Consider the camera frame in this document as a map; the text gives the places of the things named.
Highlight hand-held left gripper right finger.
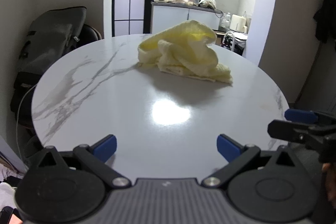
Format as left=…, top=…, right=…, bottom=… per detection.
left=202, top=134, right=302, bottom=189

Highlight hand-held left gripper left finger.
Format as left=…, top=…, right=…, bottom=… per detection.
left=28, top=134, right=132, bottom=190

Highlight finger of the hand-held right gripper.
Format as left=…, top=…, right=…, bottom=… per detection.
left=285, top=109, right=322, bottom=124
left=268, top=120, right=326, bottom=147

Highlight yellow towel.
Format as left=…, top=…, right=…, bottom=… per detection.
left=138, top=20, right=234, bottom=87

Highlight black bag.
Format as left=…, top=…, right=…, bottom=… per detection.
left=10, top=71, right=46, bottom=125

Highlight low side cart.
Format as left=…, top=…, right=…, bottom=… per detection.
left=221, top=31, right=249, bottom=53

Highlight white cloth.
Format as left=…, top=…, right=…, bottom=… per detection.
left=0, top=181, right=19, bottom=211

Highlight black chair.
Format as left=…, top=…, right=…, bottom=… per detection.
left=78, top=24, right=102, bottom=52

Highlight clear glass jars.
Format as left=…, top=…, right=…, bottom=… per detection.
left=219, top=12, right=231, bottom=31

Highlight grey backpack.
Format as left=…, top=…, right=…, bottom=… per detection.
left=14, top=6, right=87, bottom=83

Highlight white kitchen counter cabinet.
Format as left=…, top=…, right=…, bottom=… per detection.
left=151, top=2, right=222, bottom=35

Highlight white cable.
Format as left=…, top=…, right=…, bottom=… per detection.
left=15, top=84, right=37, bottom=136

